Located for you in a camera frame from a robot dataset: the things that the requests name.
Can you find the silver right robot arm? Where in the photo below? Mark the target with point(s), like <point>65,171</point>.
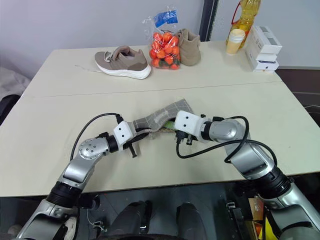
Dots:
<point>255,160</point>

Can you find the yellow cooking oil bottle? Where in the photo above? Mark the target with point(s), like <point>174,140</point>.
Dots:
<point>246,18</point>

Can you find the black chair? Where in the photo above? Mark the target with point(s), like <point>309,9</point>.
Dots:
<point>7,110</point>

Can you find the thin white device box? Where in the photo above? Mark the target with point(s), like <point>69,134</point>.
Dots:
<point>267,58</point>

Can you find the cream paper cup with lid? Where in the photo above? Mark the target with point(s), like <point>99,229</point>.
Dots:
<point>235,42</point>

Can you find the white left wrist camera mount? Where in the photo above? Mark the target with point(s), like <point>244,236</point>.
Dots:
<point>123,132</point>

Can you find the plastic bag of oranges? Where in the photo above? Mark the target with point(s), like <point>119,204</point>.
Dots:
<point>165,51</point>

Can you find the black upright post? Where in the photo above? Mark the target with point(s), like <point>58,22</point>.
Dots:
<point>208,20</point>

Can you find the taupe sneaker with white sole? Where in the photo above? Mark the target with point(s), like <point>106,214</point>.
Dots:
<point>122,62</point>
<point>190,48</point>

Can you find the orange cardboard box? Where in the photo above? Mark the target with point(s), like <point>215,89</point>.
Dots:
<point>256,210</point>

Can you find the white box with apple logo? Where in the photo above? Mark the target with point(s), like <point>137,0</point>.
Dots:
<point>262,66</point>

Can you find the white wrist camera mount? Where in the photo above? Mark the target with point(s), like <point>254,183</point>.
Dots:
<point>188,123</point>
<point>123,132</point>

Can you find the grey grid fabric pouch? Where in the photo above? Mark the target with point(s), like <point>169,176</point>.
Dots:
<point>163,113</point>

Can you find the dark rounded shape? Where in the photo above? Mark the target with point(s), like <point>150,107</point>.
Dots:
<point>191,217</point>
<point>132,217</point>

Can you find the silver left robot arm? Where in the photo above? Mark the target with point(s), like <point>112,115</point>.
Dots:
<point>82,165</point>

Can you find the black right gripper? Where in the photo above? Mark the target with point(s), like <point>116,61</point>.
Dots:
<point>183,137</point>

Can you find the large white carton box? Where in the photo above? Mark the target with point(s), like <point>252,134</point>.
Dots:
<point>266,41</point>

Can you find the green highlighter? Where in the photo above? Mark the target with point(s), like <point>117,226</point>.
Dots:
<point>170,124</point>

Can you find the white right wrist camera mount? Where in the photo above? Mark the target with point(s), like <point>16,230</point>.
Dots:
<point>188,123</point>

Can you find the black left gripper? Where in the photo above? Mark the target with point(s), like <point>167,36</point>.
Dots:
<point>130,143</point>

